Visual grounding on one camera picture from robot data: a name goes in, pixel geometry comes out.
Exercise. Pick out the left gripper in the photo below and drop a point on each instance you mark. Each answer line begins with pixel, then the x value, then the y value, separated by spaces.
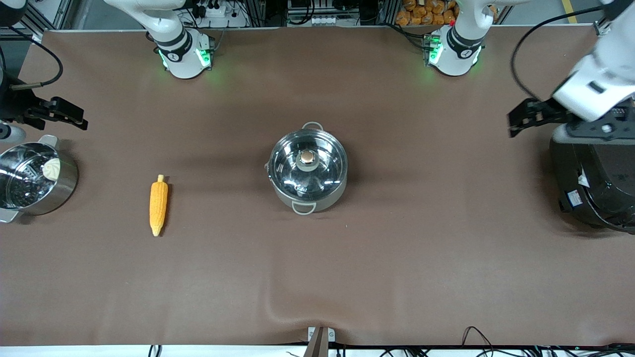
pixel 547 112

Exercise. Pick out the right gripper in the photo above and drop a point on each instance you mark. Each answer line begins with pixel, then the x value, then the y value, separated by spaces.
pixel 19 105

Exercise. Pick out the yellow corn cob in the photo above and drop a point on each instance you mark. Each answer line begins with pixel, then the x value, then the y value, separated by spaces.
pixel 158 203

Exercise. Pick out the glass pot lid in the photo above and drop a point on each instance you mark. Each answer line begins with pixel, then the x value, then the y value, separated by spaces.
pixel 292 168

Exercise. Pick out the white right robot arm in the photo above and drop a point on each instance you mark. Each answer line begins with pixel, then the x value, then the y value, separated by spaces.
pixel 181 59

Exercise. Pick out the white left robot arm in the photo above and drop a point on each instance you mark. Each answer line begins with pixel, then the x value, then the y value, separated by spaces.
pixel 456 54

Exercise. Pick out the steel steamer pot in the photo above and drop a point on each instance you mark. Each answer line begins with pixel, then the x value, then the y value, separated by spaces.
pixel 64 188

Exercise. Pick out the stainless steel cooking pot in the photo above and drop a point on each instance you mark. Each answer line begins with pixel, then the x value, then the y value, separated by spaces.
pixel 322 199

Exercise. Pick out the white steamed bun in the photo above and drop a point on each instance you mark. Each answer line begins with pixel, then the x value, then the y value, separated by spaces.
pixel 51 169

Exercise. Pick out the perforated steamer plate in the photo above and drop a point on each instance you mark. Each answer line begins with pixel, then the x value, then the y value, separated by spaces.
pixel 20 188

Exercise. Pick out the black rice cooker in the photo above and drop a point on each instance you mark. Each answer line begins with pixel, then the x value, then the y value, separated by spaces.
pixel 605 193

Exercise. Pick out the packaged orange buns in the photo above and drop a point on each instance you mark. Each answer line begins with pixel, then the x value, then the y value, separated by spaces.
pixel 421 12

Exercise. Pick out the large white power strip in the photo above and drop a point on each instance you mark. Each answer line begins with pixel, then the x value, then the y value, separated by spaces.
pixel 218 11

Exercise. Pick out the aluminium equipment rack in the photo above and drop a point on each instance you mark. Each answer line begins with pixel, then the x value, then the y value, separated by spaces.
pixel 268 10

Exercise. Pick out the small white power strip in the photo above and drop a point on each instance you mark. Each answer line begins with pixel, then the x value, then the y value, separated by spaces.
pixel 322 21

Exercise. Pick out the brown table mat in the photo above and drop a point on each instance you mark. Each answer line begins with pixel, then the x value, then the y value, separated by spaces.
pixel 347 277

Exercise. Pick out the metal table clamp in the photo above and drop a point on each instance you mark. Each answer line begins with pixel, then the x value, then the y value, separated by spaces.
pixel 312 334

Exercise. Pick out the aluminium frame rail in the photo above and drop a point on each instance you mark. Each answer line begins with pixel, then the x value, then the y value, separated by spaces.
pixel 54 12

